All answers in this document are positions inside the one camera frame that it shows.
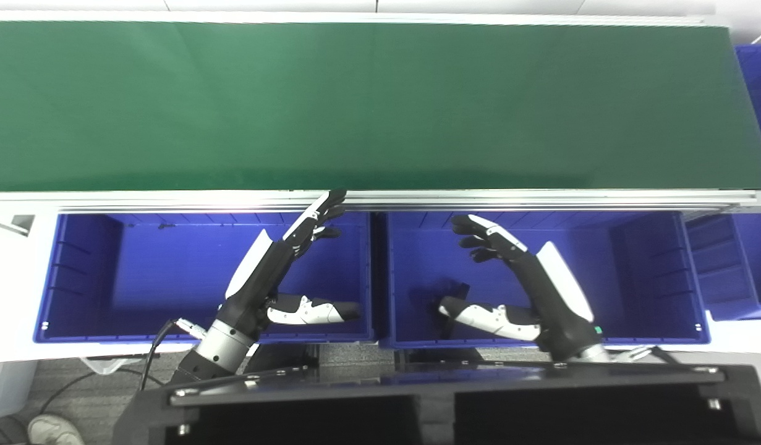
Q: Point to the blue bin at conveyor end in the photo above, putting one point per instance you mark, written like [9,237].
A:
[720,272]

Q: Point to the large blue plastic bin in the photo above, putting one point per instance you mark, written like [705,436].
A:
[633,278]
[139,272]

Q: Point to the white table leg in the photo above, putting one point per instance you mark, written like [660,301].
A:
[9,389]

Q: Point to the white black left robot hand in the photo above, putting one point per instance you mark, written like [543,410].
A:
[250,296]

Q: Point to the green conveyor belt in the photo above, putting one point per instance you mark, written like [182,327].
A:
[355,105]

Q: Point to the white shoe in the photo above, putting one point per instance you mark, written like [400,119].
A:
[55,431]

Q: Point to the black flanged machine part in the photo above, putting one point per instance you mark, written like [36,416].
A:
[459,290]

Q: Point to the aluminium conveyor support leg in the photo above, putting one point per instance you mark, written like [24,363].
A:
[21,221]

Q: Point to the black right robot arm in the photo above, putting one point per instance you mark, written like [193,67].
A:
[593,353]

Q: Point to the aluminium conveyor side rail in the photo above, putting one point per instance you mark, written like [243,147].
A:
[541,199]
[355,17]

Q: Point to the black robot torso plate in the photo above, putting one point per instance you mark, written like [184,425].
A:
[429,420]

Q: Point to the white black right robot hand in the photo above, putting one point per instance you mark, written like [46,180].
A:
[559,309]

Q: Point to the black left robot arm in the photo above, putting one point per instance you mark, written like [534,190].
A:
[222,349]

